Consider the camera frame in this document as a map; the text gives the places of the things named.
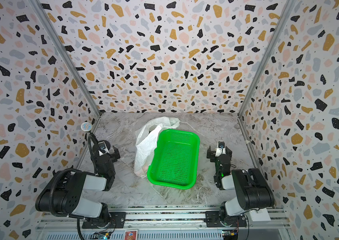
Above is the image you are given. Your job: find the round white desk lamp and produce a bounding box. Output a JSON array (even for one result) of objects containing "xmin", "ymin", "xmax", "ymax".
[{"xmin": 80, "ymin": 122, "xmax": 98, "ymax": 151}]

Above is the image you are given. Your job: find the white plastic bag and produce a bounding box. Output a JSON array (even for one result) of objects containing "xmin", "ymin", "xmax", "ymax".
[{"xmin": 134, "ymin": 117, "xmax": 180, "ymax": 178}]

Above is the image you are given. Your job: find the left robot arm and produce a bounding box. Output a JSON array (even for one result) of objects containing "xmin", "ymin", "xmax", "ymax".
[{"xmin": 35, "ymin": 142, "xmax": 120, "ymax": 224}]

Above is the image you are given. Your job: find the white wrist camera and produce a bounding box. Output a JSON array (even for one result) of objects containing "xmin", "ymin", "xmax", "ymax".
[
  {"xmin": 97, "ymin": 141, "xmax": 109, "ymax": 156},
  {"xmin": 215, "ymin": 141, "xmax": 226, "ymax": 157}
]

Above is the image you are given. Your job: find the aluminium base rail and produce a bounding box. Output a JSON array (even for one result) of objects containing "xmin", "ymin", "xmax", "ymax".
[{"xmin": 34, "ymin": 205, "xmax": 293, "ymax": 240}]

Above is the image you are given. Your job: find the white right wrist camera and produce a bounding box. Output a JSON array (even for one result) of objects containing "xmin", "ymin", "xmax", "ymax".
[{"xmin": 215, "ymin": 141, "xmax": 226, "ymax": 157}]

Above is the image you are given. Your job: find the green plastic basket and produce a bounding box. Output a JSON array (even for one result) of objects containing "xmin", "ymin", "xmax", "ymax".
[{"xmin": 147, "ymin": 129, "xmax": 200, "ymax": 190}]

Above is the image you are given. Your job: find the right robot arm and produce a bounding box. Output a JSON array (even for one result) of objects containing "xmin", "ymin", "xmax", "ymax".
[{"xmin": 206, "ymin": 142, "xmax": 275, "ymax": 227}]

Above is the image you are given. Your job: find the white label box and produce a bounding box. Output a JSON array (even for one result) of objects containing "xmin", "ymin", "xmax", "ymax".
[{"xmin": 249, "ymin": 209, "xmax": 271, "ymax": 222}]

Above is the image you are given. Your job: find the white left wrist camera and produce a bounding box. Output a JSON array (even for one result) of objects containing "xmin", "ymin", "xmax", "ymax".
[{"xmin": 97, "ymin": 141, "xmax": 109, "ymax": 156}]

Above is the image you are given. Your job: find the red card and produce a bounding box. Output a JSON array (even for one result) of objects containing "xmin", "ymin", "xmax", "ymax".
[{"xmin": 123, "ymin": 230, "xmax": 138, "ymax": 240}]

